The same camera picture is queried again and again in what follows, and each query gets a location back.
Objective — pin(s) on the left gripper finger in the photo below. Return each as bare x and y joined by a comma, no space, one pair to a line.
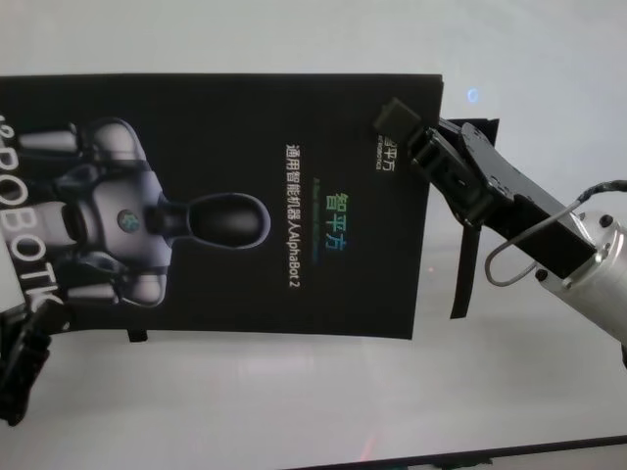
54,318

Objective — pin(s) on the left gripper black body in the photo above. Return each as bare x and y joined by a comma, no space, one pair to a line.
22,367

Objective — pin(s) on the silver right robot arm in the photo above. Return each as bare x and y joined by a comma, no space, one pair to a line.
597,274

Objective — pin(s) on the dark teal object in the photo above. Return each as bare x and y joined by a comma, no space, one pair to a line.
460,465

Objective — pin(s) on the black robot print poster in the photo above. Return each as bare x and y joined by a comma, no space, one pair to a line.
245,147

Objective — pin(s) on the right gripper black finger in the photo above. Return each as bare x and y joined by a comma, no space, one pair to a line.
397,117

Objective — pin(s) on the short black tape strip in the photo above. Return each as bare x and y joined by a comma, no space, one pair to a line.
137,336
463,284

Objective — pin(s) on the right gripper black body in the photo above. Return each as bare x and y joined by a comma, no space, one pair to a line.
509,196

